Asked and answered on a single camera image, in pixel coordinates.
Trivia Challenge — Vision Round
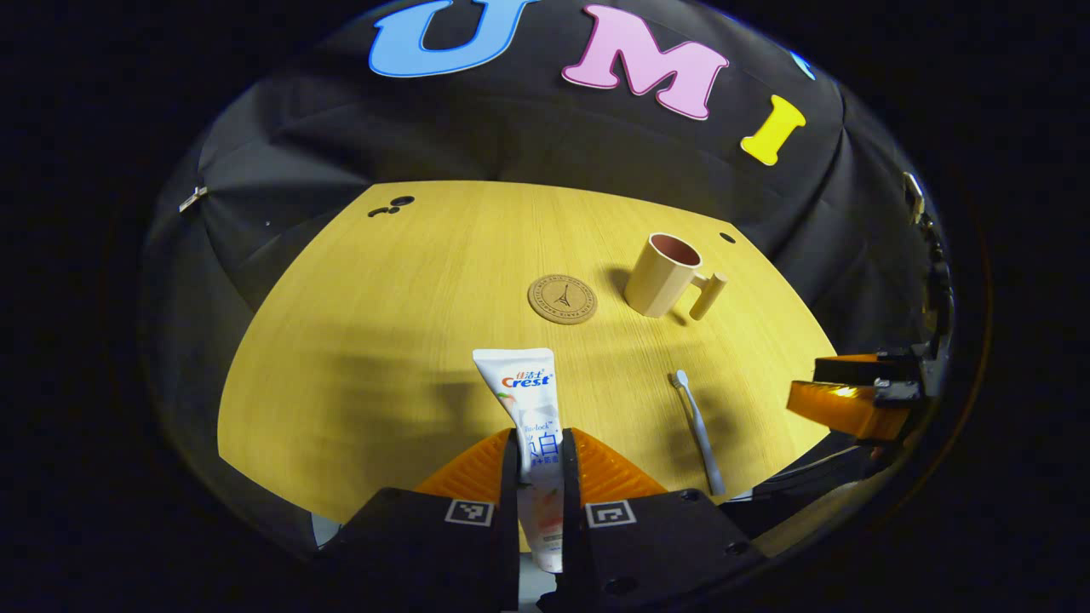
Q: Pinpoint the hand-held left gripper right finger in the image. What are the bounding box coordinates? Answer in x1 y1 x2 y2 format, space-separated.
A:
558 428 769 612

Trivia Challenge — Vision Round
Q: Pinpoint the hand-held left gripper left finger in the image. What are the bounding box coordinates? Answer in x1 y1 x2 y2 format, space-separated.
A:
317 428 522 613

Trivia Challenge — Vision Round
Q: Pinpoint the white toothbrush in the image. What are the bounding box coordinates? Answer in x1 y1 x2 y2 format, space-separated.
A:
668 369 728 497

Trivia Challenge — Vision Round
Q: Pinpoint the white toothpaste tube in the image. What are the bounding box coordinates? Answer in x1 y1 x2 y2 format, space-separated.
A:
472 347 568 575

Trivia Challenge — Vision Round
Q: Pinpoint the beige cup with handle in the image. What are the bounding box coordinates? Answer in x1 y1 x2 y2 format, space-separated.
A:
623 232 730 323

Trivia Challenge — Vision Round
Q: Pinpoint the round wooden coaster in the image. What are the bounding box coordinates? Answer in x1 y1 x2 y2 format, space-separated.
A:
526 273 600 326

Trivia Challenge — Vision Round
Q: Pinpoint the black backdrop cloth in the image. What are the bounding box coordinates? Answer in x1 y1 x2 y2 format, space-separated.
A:
141 0 948 546

